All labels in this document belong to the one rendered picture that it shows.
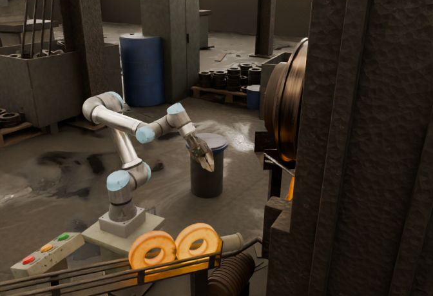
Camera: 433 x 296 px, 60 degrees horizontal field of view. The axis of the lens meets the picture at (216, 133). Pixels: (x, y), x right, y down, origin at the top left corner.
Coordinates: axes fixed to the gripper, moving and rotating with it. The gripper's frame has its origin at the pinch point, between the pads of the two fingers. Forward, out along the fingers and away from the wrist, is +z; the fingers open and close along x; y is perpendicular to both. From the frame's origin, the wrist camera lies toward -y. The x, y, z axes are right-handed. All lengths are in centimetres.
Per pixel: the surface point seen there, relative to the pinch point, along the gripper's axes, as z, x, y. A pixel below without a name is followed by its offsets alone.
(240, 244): 23, 9, 47
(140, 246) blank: 3, -12, 69
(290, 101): -12, 49, 48
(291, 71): -20, 54, 45
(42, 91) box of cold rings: -134, -164, -173
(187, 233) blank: 8, -1, 59
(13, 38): -276, -259, -333
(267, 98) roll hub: -16, 42, 36
